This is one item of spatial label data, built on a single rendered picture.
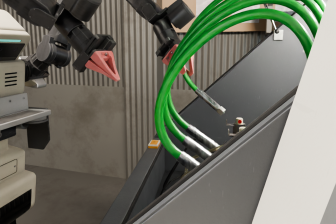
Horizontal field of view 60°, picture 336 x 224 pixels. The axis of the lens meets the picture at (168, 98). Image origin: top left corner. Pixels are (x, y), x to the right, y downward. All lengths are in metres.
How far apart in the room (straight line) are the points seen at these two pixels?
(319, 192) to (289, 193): 0.05
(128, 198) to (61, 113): 2.53
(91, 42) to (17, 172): 0.69
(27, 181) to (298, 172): 1.05
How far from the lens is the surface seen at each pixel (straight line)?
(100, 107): 2.87
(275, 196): 0.31
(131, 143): 2.62
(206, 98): 0.78
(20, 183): 1.19
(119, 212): 0.61
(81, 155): 3.13
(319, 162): 0.24
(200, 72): 2.49
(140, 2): 0.94
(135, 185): 0.70
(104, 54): 0.71
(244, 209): 0.36
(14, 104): 1.13
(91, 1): 0.70
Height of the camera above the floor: 1.26
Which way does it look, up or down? 10 degrees down
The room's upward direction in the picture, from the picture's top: straight up
